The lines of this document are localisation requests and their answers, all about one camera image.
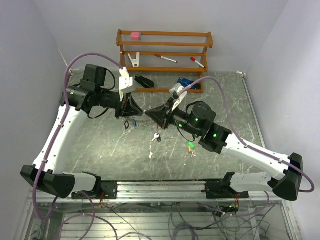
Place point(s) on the black stapler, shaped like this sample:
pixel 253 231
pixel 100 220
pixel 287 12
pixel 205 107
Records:
pixel 144 82

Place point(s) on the blue stapler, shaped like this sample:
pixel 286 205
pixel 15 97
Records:
pixel 185 82

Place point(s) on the wooden shelf rack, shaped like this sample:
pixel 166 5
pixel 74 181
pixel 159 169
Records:
pixel 179 46

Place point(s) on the aluminium rail frame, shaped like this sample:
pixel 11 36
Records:
pixel 152 192

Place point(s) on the grey keyring disc with rings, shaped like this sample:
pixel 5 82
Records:
pixel 141 123

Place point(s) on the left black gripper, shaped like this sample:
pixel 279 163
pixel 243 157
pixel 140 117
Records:
pixel 131 108

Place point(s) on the red white marker left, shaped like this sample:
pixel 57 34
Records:
pixel 165 58

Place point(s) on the white clip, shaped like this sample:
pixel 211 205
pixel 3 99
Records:
pixel 135 62

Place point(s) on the green tag key bunch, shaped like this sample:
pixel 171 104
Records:
pixel 191 150

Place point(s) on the red white marker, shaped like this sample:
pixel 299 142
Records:
pixel 165 58
pixel 197 62

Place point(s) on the pink eraser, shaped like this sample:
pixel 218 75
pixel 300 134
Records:
pixel 135 36

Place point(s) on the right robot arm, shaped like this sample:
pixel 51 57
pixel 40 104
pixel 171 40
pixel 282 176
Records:
pixel 280 174

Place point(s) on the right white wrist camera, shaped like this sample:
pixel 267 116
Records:
pixel 178 95

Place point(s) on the black key tag on disc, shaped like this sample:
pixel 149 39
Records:
pixel 126 125

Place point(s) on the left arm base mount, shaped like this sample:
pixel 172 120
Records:
pixel 108 190

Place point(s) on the black white key tag key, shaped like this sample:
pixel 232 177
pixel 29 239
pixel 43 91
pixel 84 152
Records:
pixel 156 137

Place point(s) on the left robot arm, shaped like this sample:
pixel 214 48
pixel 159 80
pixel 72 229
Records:
pixel 47 173

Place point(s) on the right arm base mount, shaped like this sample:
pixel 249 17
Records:
pixel 214 189

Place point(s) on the red white marker right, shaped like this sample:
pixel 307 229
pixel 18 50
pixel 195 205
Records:
pixel 197 62

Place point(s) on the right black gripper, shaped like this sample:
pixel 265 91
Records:
pixel 162 115

